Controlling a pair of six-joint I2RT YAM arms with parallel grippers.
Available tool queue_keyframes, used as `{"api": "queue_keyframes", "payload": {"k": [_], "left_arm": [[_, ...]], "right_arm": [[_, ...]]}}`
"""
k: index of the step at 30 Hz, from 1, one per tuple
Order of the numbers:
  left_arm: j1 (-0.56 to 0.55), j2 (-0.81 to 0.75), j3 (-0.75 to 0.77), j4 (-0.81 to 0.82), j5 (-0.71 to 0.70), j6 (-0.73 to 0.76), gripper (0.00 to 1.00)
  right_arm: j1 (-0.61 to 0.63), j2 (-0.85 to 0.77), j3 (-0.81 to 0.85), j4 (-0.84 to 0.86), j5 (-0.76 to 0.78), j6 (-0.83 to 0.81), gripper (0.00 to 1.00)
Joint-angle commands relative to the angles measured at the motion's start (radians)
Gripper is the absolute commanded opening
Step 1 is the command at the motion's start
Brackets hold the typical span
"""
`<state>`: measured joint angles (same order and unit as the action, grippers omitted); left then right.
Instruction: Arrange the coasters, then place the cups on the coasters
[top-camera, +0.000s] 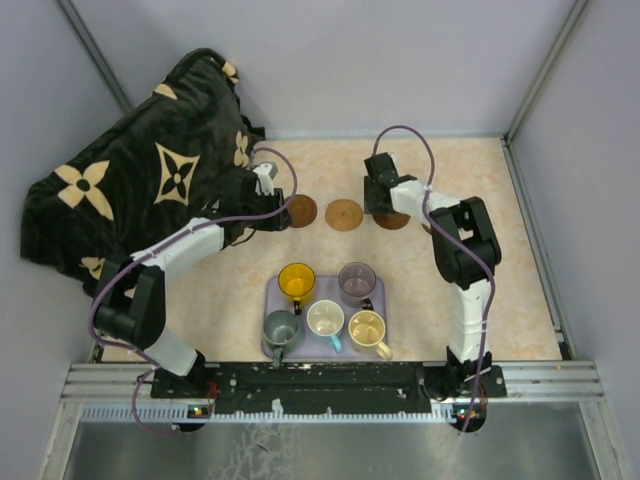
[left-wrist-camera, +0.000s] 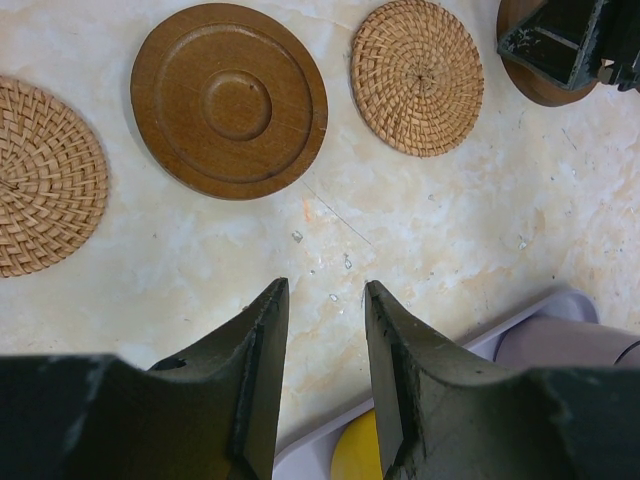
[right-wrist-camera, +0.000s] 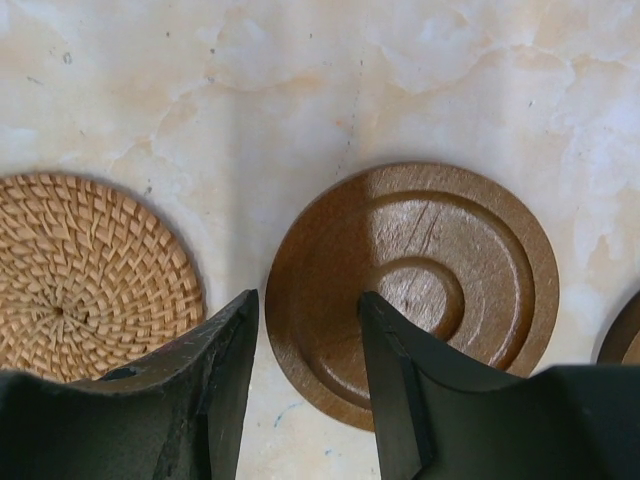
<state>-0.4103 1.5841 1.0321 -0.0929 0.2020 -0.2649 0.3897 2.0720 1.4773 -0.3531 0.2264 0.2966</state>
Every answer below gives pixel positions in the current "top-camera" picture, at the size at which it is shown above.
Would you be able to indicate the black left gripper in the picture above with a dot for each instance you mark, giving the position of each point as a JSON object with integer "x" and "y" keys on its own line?
{"x": 279, "y": 222}

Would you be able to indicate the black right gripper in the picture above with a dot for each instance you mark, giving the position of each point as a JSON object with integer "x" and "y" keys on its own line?
{"x": 369, "y": 207}

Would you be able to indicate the woven rattan coaster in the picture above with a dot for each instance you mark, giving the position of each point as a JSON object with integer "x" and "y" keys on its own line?
{"x": 344, "y": 215}

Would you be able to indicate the light brown wooden coaster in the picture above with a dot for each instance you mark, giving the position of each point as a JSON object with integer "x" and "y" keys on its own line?
{"x": 426, "y": 227}

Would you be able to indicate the dark brown wooden coaster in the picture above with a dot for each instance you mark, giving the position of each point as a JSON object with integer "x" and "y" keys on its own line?
{"x": 302, "y": 210}

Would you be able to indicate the purple translucent mug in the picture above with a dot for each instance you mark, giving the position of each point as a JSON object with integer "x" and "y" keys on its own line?
{"x": 357, "y": 281}

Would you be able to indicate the beige mug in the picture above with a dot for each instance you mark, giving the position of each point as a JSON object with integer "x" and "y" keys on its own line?
{"x": 367, "y": 330}

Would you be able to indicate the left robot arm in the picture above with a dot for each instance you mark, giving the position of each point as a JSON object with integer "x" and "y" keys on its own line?
{"x": 130, "y": 300}

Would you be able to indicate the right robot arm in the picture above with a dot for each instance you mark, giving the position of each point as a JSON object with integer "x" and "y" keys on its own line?
{"x": 465, "y": 246}

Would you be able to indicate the black floral plush blanket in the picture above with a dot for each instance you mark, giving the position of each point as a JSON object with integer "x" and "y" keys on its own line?
{"x": 159, "y": 166}

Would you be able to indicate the yellow mug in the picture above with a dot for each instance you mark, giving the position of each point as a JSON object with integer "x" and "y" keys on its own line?
{"x": 297, "y": 283}

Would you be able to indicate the grey green mug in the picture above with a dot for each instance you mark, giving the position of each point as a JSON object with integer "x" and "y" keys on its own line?
{"x": 282, "y": 334}

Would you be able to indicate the lavender plastic tray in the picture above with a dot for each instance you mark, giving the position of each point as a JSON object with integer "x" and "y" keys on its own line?
{"x": 314, "y": 349}

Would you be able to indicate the cream mug blue handle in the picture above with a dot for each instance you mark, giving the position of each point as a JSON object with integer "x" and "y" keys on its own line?
{"x": 326, "y": 320}

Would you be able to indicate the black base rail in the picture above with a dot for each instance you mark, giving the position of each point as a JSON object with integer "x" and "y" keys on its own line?
{"x": 341, "y": 388}

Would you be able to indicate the aluminium frame front rail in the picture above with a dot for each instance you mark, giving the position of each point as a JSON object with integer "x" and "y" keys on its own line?
{"x": 122, "y": 393}

